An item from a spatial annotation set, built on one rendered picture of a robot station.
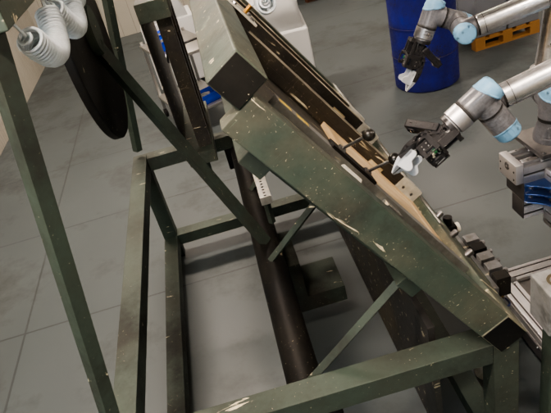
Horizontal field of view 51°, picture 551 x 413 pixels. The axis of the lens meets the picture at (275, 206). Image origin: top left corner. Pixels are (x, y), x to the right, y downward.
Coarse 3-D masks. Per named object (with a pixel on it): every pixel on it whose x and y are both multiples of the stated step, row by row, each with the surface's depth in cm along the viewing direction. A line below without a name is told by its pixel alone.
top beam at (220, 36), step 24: (192, 0) 191; (216, 0) 164; (216, 24) 147; (240, 24) 165; (216, 48) 133; (240, 48) 128; (216, 72) 124; (240, 72) 125; (264, 72) 128; (240, 96) 127
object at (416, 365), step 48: (144, 192) 325; (240, 192) 323; (144, 240) 288; (192, 240) 397; (144, 288) 259; (288, 288) 242; (336, 288) 300; (384, 288) 254; (144, 336) 236; (288, 336) 218; (432, 336) 195; (480, 336) 190; (144, 384) 216; (288, 384) 191; (336, 384) 187; (384, 384) 187; (432, 384) 210
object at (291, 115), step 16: (288, 112) 159; (304, 128) 162; (320, 144) 166; (336, 160) 169; (384, 192) 180; (400, 208) 182; (416, 224) 187; (432, 240) 191; (448, 256) 196; (464, 272) 201
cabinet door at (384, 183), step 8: (328, 128) 211; (328, 136) 207; (336, 136) 211; (344, 144) 214; (352, 152) 213; (360, 160) 215; (368, 168) 216; (376, 176) 216; (384, 176) 231; (384, 184) 215; (392, 184) 232; (392, 192) 217; (400, 192) 234; (400, 200) 217; (408, 200) 235; (408, 208) 218; (416, 208) 233; (416, 216) 216; (424, 224) 219; (432, 232) 216
